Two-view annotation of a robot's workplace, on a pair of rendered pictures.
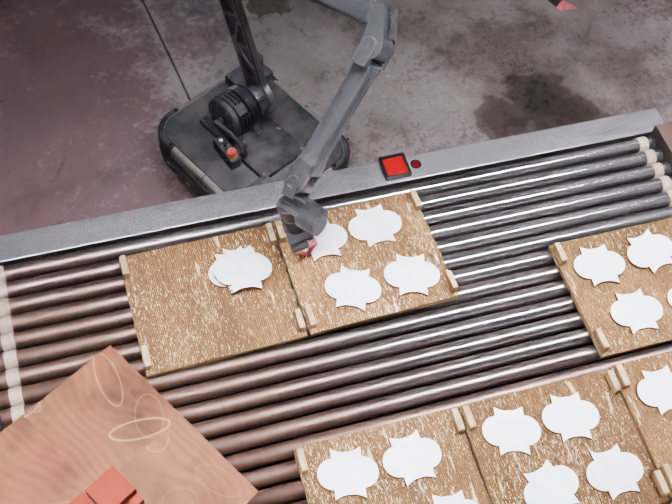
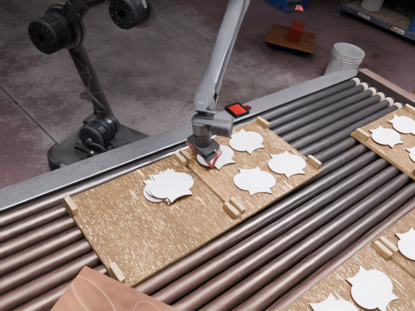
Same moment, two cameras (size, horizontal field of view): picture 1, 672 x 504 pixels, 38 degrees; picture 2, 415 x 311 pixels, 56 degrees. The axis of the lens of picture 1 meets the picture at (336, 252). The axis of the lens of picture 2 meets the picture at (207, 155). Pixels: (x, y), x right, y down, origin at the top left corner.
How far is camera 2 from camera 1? 1.43 m
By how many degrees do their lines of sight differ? 21
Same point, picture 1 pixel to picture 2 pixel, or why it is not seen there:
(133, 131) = (27, 168)
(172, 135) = (58, 157)
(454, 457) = (397, 278)
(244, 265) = (171, 181)
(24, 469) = not seen: outside the picture
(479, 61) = not seen: hidden behind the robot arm
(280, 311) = (212, 208)
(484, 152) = (281, 96)
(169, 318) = (124, 236)
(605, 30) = (260, 82)
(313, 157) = (214, 76)
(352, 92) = (234, 20)
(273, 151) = not seen: hidden behind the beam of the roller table
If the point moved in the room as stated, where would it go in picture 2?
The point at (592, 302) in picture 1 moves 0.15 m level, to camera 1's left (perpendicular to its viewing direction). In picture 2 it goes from (397, 157) to (365, 159)
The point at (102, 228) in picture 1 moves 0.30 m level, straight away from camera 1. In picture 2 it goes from (40, 184) to (6, 131)
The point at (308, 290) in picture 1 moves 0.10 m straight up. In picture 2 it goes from (224, 189) to (230, 168)
